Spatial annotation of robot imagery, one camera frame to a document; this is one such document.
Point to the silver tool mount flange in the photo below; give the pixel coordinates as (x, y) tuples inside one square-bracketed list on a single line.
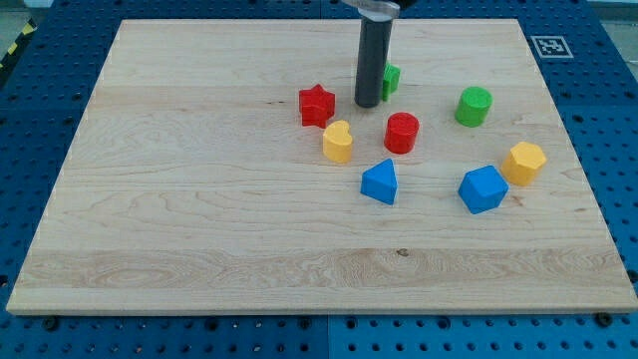
[(378, 11)]

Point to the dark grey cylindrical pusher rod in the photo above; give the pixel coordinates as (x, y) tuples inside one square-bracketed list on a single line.
[(373, 49)]

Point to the green star block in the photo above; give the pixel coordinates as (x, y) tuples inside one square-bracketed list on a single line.
[(391, 81)]

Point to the red star block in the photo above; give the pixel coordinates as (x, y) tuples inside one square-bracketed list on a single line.
[(316, 106)]

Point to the red cylinder block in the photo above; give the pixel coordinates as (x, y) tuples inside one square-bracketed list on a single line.
[(401, 133)]

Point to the yellow heart block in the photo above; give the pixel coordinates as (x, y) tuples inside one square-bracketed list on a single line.
[(337, 143)]

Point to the green cylinder block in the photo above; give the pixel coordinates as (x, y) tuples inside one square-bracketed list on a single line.
[(473, 106)]

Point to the blue triangle block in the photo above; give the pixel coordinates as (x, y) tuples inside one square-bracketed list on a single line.
[(380, 182)]

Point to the white fiducial marker tag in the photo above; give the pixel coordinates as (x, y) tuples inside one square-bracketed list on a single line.
[(551, 47)]

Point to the blue pentagon block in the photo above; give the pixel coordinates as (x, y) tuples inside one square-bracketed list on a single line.
[(483, 189)]

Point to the yellow hexagon block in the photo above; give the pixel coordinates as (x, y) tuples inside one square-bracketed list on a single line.
[(523, 163)]

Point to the wooden board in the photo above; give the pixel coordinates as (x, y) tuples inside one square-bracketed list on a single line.
[(192, 188)]

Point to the yellow black hazard tape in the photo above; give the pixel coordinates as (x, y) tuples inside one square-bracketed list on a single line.
[(17, 48)]

